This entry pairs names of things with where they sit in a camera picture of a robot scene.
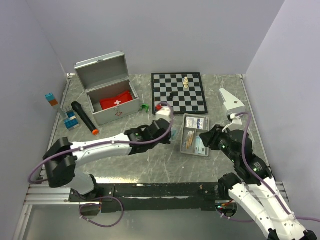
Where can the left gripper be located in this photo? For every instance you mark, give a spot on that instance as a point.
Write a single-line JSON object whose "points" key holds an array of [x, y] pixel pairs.
{"points": [[166, 140]]}

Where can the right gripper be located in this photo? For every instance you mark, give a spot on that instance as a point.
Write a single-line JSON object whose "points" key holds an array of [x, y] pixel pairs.
{"points": [[212, 136]]}

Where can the teal striped wipe packet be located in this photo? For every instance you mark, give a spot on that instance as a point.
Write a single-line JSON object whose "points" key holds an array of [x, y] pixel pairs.
{"points": [[200, 148]]}

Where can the bag of cotton swabs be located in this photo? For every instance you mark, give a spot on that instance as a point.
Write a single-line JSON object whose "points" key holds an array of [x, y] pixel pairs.
{"points": [[189, 139]]}

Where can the white gauze pad packet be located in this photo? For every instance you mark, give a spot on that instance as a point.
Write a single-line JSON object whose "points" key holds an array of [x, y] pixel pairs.
{"points": [[196, 122]]}

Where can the grey plastic tray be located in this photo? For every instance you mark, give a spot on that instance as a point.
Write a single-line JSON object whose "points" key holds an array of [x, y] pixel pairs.
{"points": [[185, 130]]}

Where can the red first aid kit pouch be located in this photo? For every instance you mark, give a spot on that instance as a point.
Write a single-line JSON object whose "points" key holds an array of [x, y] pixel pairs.
{"points": [[115, 101]]}

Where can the metal first aid case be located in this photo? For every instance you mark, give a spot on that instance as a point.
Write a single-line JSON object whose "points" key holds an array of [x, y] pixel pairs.
{"points": [[107, 76]]}

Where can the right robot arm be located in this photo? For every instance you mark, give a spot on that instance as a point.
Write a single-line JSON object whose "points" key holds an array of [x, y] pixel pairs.
{"points": [[253, 186]]}

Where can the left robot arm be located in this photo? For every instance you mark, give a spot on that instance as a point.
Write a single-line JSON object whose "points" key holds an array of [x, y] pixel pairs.
{"points": [[64, 158]]}

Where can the green plastic clip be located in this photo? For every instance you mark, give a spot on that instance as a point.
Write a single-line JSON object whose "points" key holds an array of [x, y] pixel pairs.
{"points": [[144, 107]]}

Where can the white plastic wedge housing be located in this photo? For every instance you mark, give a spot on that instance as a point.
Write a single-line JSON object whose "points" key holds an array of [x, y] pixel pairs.
{"points": [[230, 103]]}

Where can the black grey chessboard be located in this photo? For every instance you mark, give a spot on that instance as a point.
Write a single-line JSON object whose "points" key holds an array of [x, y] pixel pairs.
{"points": [[189, 100]]}

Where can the toy brick tower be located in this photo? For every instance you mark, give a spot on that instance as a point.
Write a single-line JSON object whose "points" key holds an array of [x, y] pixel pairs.
{"points": [[68, 116]]}

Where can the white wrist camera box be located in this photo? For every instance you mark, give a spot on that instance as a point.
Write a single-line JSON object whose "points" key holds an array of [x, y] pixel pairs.
{"points": [[164, 113]]}

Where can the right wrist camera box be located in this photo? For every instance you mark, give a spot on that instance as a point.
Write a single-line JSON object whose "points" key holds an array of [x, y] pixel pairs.
{"points": [[235, 121]]}

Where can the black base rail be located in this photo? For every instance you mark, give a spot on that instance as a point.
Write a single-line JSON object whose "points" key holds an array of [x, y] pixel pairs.
{"points": [[204, 196]]}

